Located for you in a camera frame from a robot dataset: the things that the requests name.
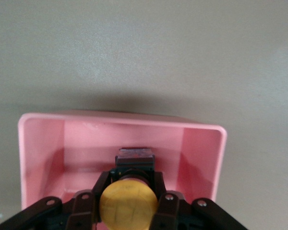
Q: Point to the yellow push button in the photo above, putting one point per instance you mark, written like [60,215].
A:
[128,203]

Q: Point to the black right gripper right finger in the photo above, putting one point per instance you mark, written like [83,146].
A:
[172,210]

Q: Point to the pink plastic bin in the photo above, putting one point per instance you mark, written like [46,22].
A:
[86,143]

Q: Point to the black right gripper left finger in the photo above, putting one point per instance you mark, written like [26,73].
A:
[81,206]

